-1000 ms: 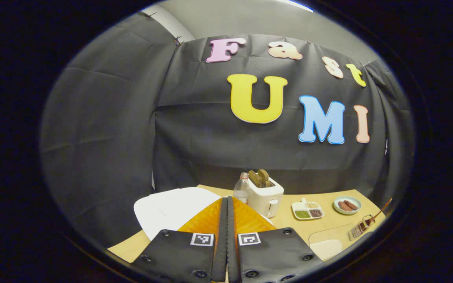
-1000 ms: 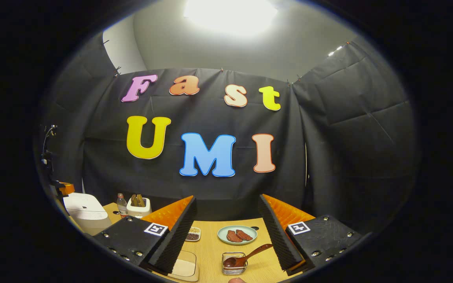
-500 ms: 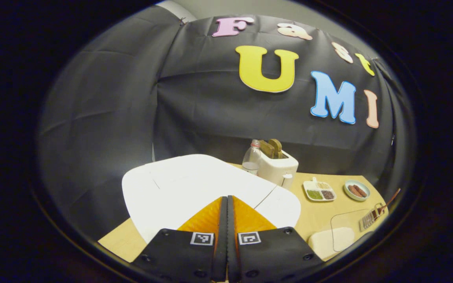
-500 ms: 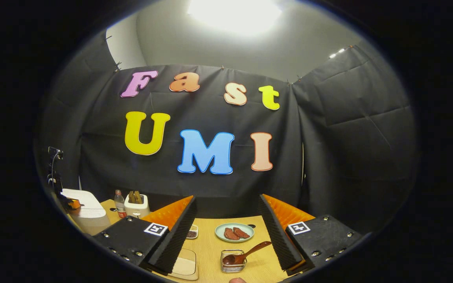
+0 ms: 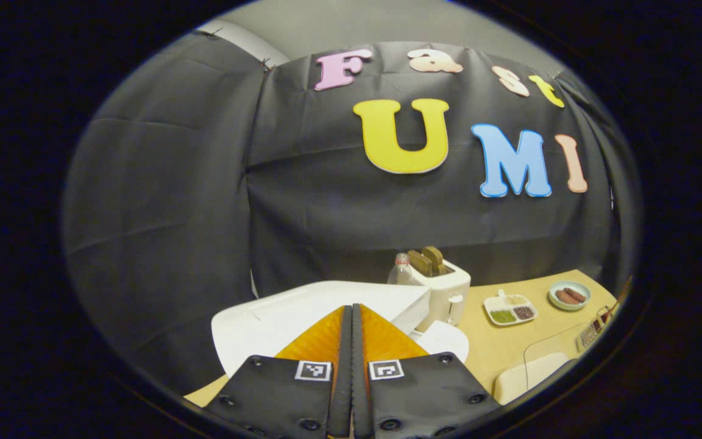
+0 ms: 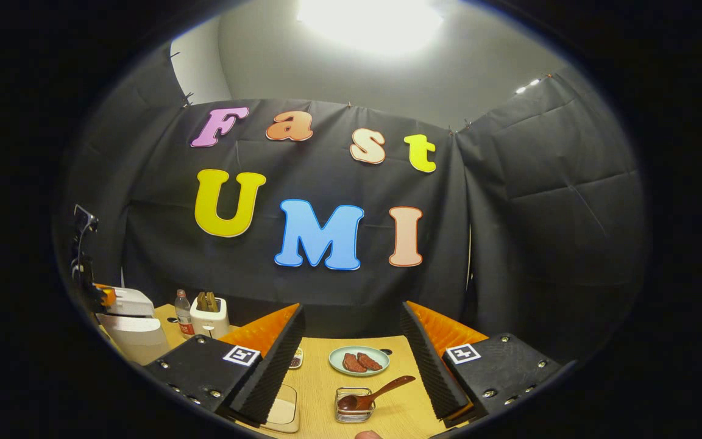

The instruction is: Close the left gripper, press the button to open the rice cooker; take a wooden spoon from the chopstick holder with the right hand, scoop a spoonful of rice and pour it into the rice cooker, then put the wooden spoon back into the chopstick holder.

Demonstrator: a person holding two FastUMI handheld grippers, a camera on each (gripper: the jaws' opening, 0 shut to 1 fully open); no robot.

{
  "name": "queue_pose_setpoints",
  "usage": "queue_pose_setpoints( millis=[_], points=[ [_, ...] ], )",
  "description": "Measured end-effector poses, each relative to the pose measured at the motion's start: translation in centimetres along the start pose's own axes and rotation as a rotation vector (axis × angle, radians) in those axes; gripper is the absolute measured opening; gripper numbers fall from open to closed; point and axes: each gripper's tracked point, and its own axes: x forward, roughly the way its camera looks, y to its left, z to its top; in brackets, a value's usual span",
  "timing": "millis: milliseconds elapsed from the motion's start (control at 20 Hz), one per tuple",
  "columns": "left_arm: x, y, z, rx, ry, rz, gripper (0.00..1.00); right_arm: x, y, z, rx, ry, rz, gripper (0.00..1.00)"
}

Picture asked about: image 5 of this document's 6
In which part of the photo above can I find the brown toast slice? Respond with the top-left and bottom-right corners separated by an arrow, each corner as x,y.
422,246 -> 447,275
408,250 -> 434,277

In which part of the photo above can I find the pale green round plate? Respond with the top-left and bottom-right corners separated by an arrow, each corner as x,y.
548,280 -> 591,312

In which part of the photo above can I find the white rice cooker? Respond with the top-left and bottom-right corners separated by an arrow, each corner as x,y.
211,280 -> 470,379

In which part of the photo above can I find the brown wooden spoon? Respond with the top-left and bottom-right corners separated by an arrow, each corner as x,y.
598,279 -> 632,327

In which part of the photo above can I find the cream rounded board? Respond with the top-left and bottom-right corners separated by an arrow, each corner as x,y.
494,352 -> 571,406

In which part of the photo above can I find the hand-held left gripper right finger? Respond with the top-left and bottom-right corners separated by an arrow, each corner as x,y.
352,304 -> 501,439

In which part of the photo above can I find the white divided plate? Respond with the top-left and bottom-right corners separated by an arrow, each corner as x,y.
483,290 -> 538,327

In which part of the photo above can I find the metal wire chopstick holder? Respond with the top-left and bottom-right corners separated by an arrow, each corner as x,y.
576,305 -> 617,353

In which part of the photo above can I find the black backdrop cloth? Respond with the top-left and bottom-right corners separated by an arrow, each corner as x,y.
62,34 -> 641,397

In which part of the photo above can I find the cream toaster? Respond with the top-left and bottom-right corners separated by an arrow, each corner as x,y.
409,259 -> 472,333

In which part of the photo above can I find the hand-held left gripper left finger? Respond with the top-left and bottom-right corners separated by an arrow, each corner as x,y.
205,304 -> 353,439

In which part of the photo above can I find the clear plastic water bottle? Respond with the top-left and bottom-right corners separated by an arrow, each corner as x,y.
386,252 -> 414,286

